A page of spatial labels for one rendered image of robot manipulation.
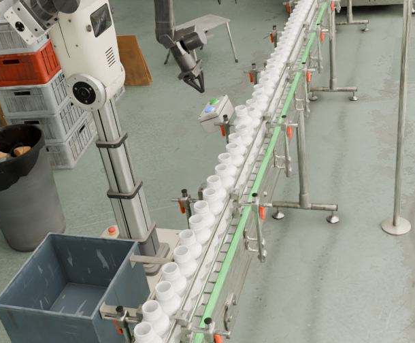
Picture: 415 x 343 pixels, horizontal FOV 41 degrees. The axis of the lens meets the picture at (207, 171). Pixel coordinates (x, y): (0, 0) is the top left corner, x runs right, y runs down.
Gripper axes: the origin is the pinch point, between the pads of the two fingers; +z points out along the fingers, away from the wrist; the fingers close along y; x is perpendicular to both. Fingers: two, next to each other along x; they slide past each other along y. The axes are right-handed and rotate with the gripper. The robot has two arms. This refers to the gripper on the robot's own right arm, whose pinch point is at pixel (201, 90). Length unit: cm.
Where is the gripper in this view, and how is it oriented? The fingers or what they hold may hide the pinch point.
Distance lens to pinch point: 196.9
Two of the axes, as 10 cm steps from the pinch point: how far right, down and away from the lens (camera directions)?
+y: 2.9, -5.6, 7.8
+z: 4.7, 7.9, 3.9
